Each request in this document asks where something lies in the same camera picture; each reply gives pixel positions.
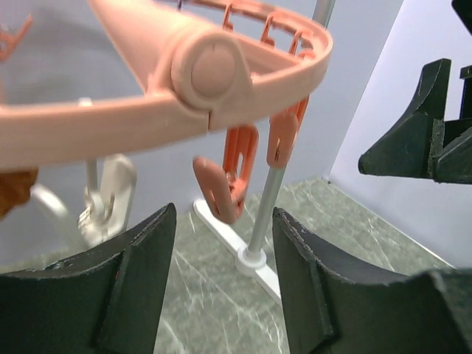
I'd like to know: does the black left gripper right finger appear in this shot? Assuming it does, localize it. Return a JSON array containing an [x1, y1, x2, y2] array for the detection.
[[272, 208, 471, 353]]

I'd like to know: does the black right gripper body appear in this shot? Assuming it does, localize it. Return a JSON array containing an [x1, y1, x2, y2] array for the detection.
[[427, 0, 472, 184]]

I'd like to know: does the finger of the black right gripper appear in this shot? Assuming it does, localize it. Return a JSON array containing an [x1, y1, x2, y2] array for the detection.
[[358, 58, 451, 176]]

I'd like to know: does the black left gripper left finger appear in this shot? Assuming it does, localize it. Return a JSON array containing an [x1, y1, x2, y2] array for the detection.
[[1, 204, 176, 353]]

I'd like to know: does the pink round clip hanger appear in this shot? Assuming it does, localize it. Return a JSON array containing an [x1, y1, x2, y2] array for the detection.
[[0, 0, 335, 246]]

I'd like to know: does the orange brown hanging underwear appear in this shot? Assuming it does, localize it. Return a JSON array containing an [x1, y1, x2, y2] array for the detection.
[[1, 168, 38, 219]]

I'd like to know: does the white metal clothes rack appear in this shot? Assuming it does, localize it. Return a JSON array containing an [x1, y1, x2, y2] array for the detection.
[[193, 1, 335, 302]]

